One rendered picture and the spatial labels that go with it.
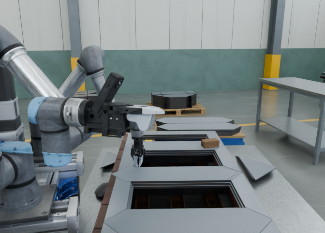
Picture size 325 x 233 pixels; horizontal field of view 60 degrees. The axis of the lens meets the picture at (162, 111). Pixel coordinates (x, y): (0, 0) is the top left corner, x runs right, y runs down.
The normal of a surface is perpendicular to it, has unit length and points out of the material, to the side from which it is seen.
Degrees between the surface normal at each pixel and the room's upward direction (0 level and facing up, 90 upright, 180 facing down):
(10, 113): 90
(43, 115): 90
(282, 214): 0
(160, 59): 90
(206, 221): 0
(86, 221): 0
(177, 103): 90
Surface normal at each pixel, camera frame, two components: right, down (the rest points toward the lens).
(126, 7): 0.22, 0.25
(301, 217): 0.00, -0.97
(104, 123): -0.22, 0.11
